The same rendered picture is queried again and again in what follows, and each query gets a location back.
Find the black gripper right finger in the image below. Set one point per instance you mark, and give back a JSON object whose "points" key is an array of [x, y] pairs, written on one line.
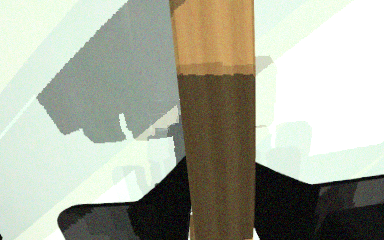
{"points": [[289, 209]]}

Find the wooden post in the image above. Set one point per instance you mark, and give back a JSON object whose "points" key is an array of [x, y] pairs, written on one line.
{"points": [[191, 227]]}

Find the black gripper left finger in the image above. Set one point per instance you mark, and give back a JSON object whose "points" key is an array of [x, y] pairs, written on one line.
{"points": [[161, 214]]}

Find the wooden side rail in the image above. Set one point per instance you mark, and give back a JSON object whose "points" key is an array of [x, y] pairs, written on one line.
{"points": [[215, 57]]}

